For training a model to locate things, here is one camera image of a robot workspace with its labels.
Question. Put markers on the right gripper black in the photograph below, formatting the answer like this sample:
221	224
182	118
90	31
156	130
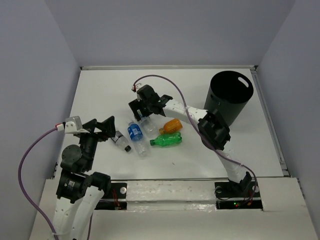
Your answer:
135	105

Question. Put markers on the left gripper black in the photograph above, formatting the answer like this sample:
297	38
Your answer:
108	126

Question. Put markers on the clear bottle green white label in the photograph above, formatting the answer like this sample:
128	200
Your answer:
147	125

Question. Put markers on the clear bottle black cap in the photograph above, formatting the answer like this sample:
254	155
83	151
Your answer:
121	141

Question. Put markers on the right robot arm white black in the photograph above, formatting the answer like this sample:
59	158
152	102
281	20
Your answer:
214	131

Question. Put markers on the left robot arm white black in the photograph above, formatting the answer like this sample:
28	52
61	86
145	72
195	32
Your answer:
78	192

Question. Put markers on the black plastic bin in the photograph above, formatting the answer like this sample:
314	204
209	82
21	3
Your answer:
229	91

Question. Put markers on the clear bottle blue label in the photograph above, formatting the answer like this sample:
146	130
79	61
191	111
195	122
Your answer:
138	139

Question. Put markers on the orange plastic bottle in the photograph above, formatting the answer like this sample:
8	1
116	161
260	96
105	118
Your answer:
171	126

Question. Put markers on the green plastic bottle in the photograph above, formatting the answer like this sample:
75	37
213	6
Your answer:
167	139

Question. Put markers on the white foam front board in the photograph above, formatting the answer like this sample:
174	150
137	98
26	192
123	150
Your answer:
171	195

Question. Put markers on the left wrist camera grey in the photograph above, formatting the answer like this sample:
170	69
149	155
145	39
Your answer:
71	125

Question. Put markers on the aluminium table edge rail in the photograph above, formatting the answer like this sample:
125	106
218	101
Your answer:
165	67

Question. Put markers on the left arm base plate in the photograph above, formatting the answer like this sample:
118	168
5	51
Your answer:
115	199

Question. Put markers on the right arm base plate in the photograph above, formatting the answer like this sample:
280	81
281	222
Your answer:
228	199

